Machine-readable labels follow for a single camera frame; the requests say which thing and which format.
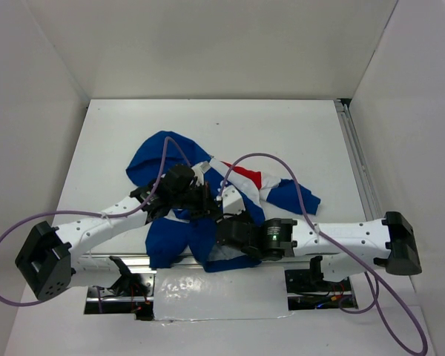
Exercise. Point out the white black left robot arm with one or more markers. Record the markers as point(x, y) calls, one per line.
point(51, 256)

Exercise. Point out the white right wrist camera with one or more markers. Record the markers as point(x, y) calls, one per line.
point(231, 201)

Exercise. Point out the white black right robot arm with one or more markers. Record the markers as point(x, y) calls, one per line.
point(335, 250)

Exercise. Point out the aluminium side rail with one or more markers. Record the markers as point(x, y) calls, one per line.
point(367, 178)

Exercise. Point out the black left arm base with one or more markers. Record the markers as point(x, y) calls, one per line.
point(136, 298)

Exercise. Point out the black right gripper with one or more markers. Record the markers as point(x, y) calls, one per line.
point(245, 215)

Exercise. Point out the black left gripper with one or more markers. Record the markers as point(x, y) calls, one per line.
point(208, 205)

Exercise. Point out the blue white red jacket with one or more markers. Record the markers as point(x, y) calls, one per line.
point(170, 236)

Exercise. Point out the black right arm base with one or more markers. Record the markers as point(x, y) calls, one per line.
point(306, 294)

